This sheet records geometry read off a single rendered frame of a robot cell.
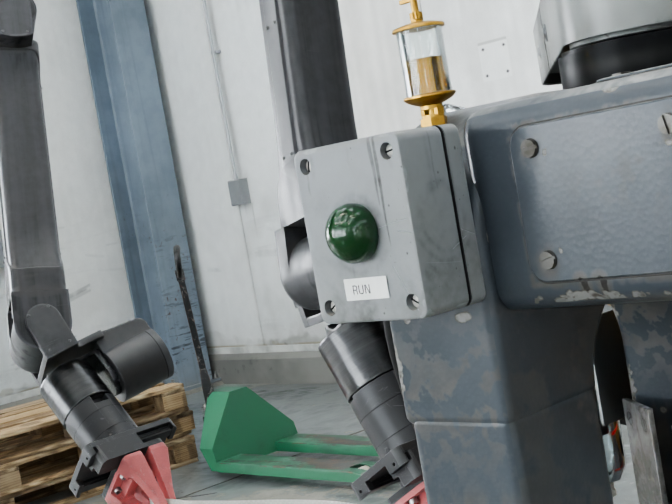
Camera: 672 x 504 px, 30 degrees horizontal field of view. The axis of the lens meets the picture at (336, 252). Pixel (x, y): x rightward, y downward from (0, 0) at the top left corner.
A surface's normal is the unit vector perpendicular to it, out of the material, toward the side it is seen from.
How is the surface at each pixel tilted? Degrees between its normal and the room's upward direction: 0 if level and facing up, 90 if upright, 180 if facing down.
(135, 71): 90
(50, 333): 64
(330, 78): 80
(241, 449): 75
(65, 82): 90
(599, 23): 90
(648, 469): 90
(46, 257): 52
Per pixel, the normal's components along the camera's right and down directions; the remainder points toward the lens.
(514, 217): -0.71, 0.16
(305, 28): 0.47, -0.23
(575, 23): -0.87, 0.18
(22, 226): 0.24, -0.47
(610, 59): -0.51, 0.14
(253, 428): 0.62, -0.33
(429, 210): 0.68, -0.08
